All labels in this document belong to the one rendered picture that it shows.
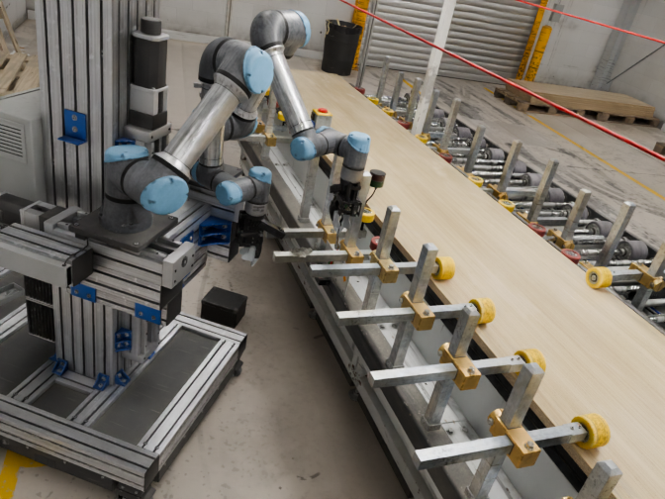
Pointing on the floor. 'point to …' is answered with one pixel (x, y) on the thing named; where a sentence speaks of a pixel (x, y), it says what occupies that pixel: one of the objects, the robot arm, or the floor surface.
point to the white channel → (432, 65)
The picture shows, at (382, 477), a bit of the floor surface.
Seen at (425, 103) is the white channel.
